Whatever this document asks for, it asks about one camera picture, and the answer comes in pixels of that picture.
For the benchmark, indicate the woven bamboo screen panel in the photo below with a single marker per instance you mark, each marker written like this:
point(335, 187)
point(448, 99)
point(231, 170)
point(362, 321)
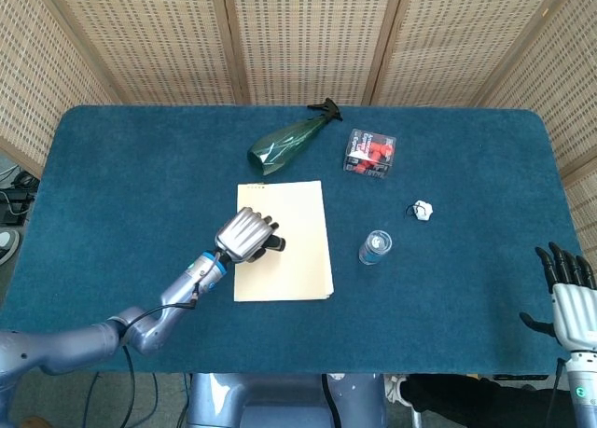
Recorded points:
point(149, 41)
point(310, 41)
point(32, 83)
point(555, 97)
point(443, 41)

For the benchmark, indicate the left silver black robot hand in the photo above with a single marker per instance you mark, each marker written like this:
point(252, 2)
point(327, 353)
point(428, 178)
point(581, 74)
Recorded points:
point(242, 237)

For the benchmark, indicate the white plastic part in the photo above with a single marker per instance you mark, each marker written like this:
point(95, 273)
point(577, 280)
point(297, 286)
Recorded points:
point(392, 388)

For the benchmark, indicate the grey-blue robot torso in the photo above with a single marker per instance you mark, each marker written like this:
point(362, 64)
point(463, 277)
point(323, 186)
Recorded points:
point(280, 402)

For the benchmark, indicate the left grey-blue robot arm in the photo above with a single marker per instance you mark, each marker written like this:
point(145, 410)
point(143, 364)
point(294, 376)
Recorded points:
point(70, 346)

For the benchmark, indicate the blue table cloth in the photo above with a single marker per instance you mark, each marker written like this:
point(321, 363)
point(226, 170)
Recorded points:
point(420, 297)

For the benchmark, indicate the brown shoe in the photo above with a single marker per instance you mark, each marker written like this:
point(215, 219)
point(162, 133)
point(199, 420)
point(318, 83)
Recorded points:
point(33, 422)

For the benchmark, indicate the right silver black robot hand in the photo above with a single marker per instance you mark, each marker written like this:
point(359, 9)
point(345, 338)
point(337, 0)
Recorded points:
point(576, 316)

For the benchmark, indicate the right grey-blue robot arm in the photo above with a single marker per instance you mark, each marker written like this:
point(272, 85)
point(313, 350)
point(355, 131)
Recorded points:
point(583, 390)

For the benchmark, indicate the grey white sneaker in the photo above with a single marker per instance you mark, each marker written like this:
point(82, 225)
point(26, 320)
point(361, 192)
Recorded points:
point(8, 241)

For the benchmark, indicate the cream paper stack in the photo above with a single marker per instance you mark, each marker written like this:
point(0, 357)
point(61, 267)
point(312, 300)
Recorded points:
point(298, 260)

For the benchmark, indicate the black cloth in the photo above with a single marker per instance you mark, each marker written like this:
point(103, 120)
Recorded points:
point(476, 402)

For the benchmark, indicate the green spray bottle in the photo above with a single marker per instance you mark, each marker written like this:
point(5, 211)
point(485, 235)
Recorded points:
point(282, 144)

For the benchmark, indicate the clear box with red pieces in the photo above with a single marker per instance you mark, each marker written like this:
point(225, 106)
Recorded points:
point(370, 155)

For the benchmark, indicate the black stapler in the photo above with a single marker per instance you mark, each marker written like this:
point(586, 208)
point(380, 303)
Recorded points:
point(279, 244)

